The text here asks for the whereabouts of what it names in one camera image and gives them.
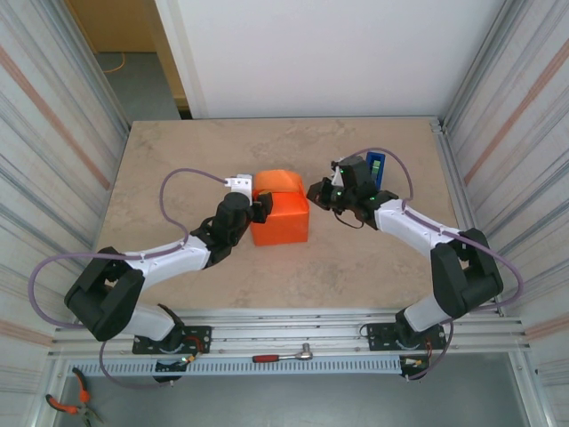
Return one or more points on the orange wrapping paper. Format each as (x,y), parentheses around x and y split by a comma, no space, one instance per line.
(280,222)

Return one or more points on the blue tape dispenser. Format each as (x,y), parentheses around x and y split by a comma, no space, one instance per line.
(380,166)

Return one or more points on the aluminium mounting rails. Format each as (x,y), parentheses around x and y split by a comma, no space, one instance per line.
(284,321)

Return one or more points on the tan wooden door jamb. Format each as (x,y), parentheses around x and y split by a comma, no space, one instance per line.
(173,80)

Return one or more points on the aluminium side rail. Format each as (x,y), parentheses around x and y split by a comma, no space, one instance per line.
(446,151)

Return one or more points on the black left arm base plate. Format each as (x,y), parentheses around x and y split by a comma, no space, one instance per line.
(202,333)

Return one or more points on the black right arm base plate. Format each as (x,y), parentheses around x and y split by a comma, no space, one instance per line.
(378,331)

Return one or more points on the black electronics bracket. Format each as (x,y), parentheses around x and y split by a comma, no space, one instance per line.
(405,364)
(166,379)

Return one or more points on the aluminium frame post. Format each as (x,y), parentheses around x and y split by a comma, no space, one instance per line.
(106,89)
(471,66)

